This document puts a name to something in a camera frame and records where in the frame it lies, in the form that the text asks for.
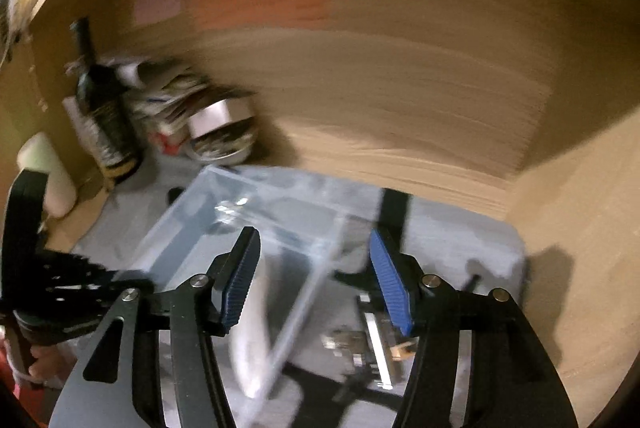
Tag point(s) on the orange sticky note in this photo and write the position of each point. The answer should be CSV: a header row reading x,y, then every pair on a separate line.
x,y
228,14

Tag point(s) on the white cylinder candle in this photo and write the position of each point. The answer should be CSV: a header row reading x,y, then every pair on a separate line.
x,y
38,154

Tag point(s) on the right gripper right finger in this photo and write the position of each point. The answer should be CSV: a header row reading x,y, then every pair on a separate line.
x,y
513,382

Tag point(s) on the stack of papers and books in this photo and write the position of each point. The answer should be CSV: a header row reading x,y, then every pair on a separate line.
x,y
160,95

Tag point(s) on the white bowl of coins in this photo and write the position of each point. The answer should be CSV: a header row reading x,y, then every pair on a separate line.
x,y
226,146

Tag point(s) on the person's left hand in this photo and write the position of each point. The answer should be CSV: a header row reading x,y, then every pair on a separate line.
x,y
51,367

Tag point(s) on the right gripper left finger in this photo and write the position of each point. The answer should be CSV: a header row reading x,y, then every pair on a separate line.
x,y
116,381

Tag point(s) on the silver keys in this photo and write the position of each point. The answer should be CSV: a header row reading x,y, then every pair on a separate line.
x,y
376,349

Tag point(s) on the white handheld massager device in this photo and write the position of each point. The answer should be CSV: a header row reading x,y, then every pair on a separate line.
x,y
250,342

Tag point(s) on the small white cardboard box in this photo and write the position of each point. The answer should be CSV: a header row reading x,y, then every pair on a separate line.
x,y
220,114

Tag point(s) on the dark wine bottle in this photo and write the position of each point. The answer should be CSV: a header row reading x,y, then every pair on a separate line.
x,y
103,110

